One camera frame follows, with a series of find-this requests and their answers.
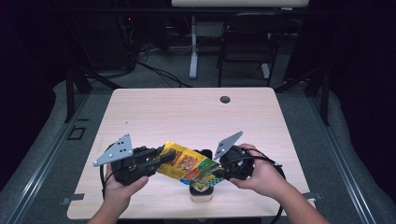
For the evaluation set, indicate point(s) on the black cabinet with red light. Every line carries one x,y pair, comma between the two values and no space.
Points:
102,40

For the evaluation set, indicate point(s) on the white desk with white legs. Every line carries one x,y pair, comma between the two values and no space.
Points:
239,2

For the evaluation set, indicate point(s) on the person's left hand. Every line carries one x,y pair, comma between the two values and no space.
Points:
120,196

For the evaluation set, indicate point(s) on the yellow printed seasoning bag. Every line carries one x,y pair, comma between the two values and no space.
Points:
186,163

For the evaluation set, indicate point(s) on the aluminium floor rail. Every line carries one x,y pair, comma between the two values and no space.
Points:
40,168
345,168

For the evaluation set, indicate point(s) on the clear jar with black lid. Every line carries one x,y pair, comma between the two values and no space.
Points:
201,193

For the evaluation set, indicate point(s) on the black metal stand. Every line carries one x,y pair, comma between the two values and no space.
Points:
70,93
323,96

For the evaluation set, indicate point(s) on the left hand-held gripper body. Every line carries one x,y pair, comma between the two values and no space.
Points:
130,168

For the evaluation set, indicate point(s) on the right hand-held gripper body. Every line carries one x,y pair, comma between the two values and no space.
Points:
238,163

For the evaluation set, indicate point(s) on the person's right hand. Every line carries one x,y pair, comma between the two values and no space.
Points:
267,177

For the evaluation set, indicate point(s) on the black folding chair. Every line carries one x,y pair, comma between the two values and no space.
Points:
249,40

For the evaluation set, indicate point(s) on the grey tape strip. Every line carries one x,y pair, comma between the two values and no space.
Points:
308,195
73,198

